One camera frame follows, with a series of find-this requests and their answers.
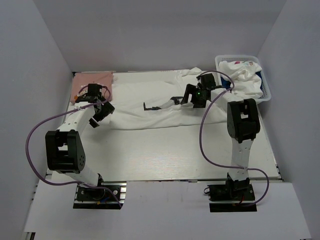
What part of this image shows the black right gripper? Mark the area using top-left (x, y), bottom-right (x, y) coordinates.
top-left (181, 84), bottom-right (207, 108)

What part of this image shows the white t shirt robot print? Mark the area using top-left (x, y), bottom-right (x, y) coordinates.
top-left (108, 67), bottom-right (227, 130)

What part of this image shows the white t shirt colourful print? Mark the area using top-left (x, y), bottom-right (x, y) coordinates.
top-left (218, 60), bottom-right (263, 99)

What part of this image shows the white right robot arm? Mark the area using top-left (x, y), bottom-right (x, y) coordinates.
top-left (180, 71), bottom-right (261, 200)

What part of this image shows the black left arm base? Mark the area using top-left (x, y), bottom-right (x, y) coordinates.
top-left (73, 182), bottom-right (127, 210)

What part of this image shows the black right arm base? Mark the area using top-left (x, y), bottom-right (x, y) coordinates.
top-left (203, 184), bottom-right (257, 213)

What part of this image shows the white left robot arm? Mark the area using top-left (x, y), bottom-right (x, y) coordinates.
top-left (45, 83), bottom-right (115, 200)

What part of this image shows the blue t shirt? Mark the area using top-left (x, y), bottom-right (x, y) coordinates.
top-left (220, 71), bottom-right (263, 91)

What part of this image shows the folded pink t shirt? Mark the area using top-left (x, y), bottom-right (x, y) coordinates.
top-left (70, 71), bottom-right (114, 104)

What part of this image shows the white plastic basket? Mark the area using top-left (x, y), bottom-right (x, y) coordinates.
top-left (215, 55), bottom-right (271, 103)

